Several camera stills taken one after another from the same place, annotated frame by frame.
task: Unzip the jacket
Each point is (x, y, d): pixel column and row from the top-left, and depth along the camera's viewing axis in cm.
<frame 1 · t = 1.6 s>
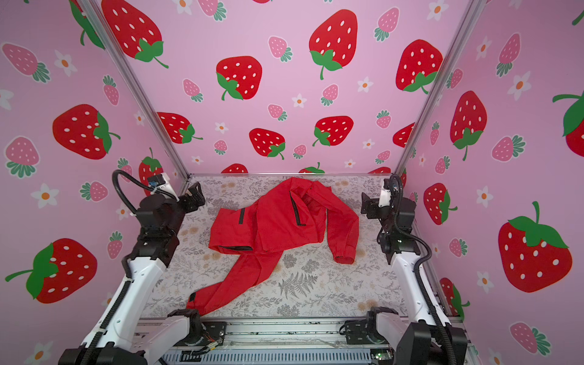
left hand: (188, 185, 73), fingers open
right hand: (370, 192, 78), fingers open
red zip-up jacket: (293, 213, 97), point 9 cm above the table

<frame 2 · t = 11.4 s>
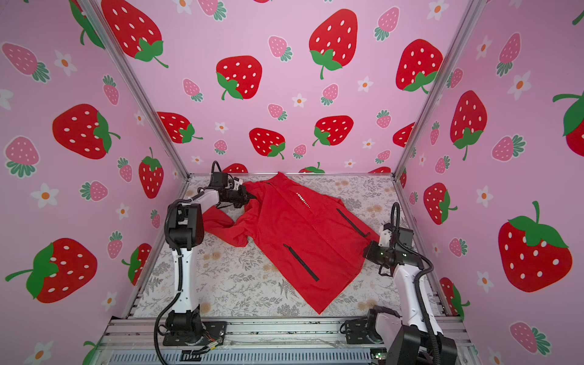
left hand: (258, 196, 108), fingers closed
right hand: (363, 249, 84), fingers closed
red zip-up jacket: (312, 242, 95), point 3 cm above the table

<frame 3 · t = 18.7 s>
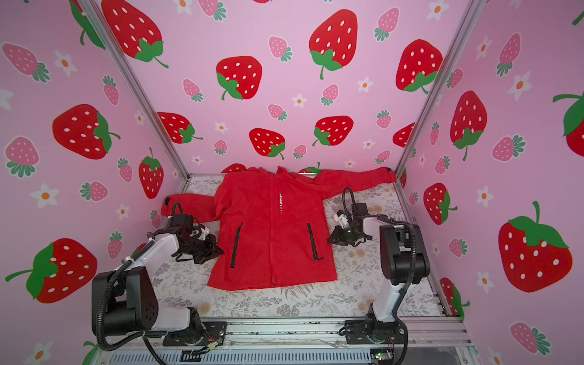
left hand: (224, 250, 88), fingers closed
right hand: (327, 241, 95), fingers closed
red zip-up jacket: (274, 223, 102), point 2 cm above the table

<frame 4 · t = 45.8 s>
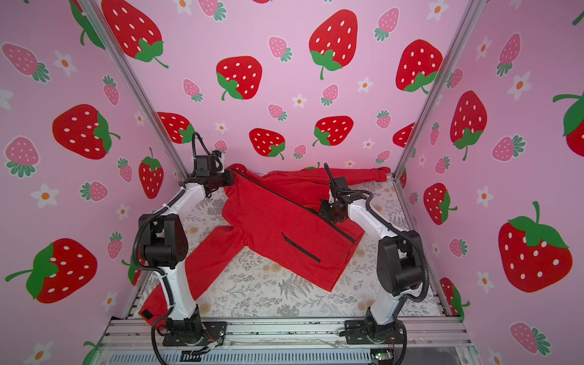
left hand: (232, 174, 100), fingers closed
right hand: (318, 214, 91), fingers closed
